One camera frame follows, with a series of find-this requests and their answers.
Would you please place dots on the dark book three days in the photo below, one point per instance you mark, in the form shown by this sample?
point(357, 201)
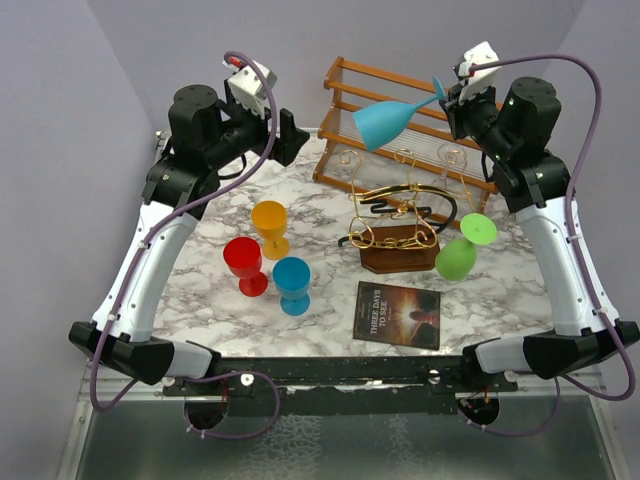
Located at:
point(395, 315)

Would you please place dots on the red plastic wine glass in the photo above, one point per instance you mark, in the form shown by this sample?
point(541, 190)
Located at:
point(243, 257)

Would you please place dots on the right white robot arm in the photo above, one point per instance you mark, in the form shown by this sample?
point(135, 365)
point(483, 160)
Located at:
point(538, 190)

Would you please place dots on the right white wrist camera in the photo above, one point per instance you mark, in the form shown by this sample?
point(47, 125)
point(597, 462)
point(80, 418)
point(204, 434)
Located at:
point(472, 71)

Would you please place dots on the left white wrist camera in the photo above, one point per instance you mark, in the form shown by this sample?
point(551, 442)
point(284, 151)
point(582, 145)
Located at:
point(245, 86)

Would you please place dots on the yellow plastic wine glass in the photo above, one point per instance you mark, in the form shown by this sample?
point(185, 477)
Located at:
point(269, 219)

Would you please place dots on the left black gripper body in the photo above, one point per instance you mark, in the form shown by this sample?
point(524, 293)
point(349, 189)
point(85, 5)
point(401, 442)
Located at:
point(245, 130)

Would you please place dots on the green plastic wine glass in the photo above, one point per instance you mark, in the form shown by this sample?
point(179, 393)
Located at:
point(455, 261)

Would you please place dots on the wooden two-tier shelf rack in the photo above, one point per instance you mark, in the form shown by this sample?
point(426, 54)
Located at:
point(355, 86)

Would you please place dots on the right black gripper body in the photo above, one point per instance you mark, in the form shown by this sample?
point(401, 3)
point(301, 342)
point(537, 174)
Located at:
point(473, 116)

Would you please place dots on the gold wire wine glass rack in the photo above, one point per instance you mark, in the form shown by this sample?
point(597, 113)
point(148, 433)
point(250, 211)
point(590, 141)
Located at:
point(391, 229)

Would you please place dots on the light blue plastic wine glass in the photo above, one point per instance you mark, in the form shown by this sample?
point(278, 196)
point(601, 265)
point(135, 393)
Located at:
point(380, 123)

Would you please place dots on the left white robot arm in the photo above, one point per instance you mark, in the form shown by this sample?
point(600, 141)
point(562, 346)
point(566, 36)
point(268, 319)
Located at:
point(207, 133)

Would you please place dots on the black metal base rail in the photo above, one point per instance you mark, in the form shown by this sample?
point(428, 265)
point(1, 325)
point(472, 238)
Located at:
point(327, 386)

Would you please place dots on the clear wine glass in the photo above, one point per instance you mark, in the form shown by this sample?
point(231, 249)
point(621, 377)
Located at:
point(453, 161)

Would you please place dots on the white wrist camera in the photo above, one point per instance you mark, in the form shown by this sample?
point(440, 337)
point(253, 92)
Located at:
point(472, 71)
point(245, 86)

